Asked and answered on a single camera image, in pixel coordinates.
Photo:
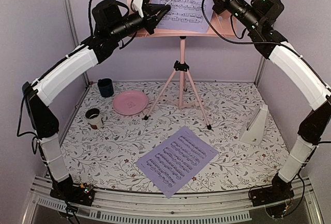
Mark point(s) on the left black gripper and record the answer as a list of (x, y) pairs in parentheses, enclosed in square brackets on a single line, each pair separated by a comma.
[(153, 17)]

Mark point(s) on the pink music stand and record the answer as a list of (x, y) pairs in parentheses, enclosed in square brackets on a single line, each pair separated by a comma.
[(218, 24)]

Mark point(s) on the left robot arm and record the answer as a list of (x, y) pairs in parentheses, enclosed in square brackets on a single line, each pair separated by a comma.
[(110, 28)]

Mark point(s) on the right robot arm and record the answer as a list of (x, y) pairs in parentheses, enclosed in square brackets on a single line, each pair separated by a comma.
[(258, 18)]

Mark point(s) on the dark blue mug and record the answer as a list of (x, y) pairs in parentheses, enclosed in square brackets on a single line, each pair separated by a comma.
[(105, 87)]

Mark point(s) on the pink plate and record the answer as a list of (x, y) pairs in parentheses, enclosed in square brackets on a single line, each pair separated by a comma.
[(130, 102)]

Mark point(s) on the paper coffee cup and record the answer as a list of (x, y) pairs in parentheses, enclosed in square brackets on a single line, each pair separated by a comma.
[(94, 118)]

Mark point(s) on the white metronome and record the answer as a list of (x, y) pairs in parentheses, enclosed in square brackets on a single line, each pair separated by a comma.
[(253, 129)]

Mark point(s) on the left aluminium frame post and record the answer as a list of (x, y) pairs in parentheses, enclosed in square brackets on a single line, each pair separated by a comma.
[(71, 23)]

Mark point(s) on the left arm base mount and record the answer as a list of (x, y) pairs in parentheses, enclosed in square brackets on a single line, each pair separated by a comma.
[(72, 193)]

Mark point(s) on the front aluminium rail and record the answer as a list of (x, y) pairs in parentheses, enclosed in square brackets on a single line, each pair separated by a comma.
[(114, 206)]

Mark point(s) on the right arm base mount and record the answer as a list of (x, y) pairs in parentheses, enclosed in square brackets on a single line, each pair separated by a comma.
[(270, 194)]

